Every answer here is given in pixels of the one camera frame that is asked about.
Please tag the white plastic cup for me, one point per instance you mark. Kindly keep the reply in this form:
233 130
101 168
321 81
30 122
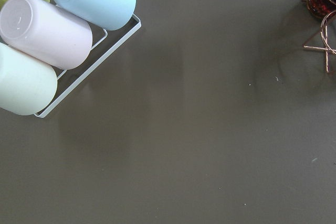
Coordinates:
28 85

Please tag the copper wire bottle rack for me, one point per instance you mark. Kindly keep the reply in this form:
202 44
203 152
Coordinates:
323 32

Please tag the pink plastic cup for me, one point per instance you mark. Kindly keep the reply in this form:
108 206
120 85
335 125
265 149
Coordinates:
46 32

